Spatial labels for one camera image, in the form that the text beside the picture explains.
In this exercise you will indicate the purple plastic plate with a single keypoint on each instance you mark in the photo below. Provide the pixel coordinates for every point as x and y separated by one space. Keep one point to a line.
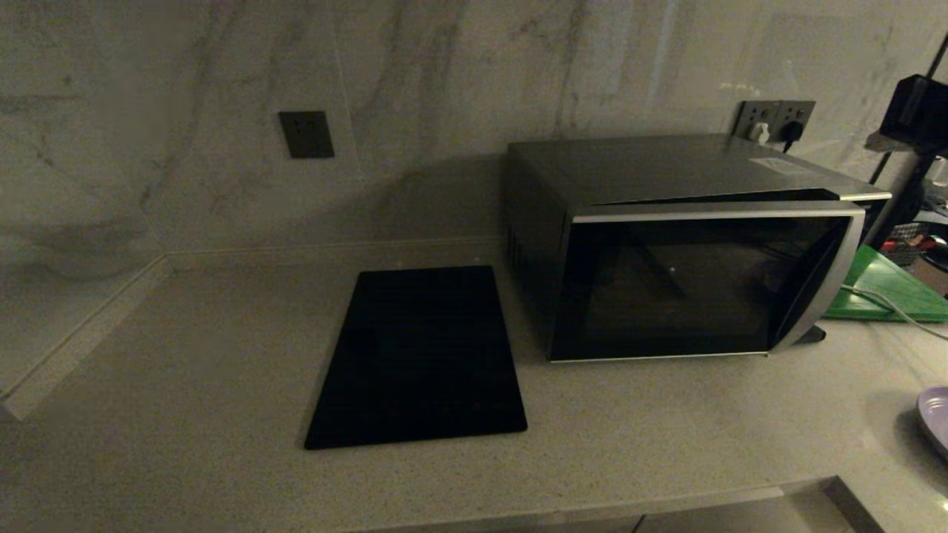
937 422

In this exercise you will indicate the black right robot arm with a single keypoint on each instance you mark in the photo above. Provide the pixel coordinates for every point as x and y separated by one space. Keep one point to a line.
918 111

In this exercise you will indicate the black silver microwave oven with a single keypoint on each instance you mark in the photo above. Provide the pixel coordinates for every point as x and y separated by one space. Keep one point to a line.
652 166

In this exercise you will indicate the black glass induction cooktop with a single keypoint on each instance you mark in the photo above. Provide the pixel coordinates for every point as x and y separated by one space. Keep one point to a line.
422 355

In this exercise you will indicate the white power plug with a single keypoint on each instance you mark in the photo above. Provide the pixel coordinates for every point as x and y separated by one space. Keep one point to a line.
759 133

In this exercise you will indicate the black power plug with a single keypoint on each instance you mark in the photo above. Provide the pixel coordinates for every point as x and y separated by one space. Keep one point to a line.
791 133

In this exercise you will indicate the dark cloth pad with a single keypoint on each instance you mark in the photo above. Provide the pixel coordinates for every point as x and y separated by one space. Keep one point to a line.
811 337

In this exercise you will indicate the green plastic cutting board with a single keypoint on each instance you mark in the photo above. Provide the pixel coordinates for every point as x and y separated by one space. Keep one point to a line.
881 292

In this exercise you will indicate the dark single wall socket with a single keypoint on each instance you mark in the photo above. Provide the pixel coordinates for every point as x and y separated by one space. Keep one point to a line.
306 135

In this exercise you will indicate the grey double wall socket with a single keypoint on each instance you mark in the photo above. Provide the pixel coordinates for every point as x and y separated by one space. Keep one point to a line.
774 112

